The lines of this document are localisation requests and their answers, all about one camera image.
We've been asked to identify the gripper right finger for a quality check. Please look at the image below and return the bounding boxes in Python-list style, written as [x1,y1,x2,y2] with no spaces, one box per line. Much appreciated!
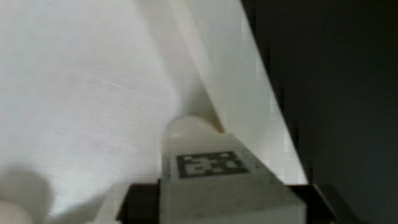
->
[290,184,369,224]

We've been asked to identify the white table leg with tag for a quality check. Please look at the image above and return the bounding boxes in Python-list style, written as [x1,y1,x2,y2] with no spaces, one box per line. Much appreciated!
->
[161,116,308,224]

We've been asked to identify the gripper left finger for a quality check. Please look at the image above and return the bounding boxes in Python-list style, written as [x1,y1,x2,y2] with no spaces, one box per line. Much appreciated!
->
[116,183,161,224]

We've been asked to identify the white square tabletop panel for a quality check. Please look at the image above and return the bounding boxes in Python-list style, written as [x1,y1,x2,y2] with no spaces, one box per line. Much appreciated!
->
[0,0,308,224]

